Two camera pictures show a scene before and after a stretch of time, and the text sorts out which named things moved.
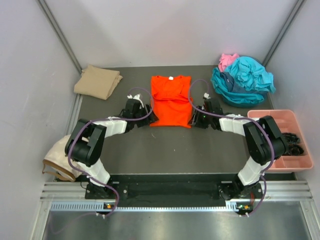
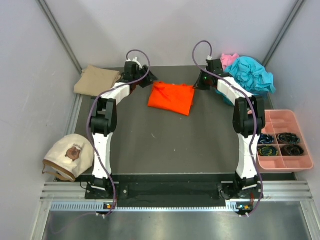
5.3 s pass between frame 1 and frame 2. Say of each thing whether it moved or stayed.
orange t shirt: moved
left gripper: moved
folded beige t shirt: stayed
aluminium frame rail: stayed
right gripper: moved
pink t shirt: stayed
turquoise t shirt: stayed
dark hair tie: stayed
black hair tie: stayed
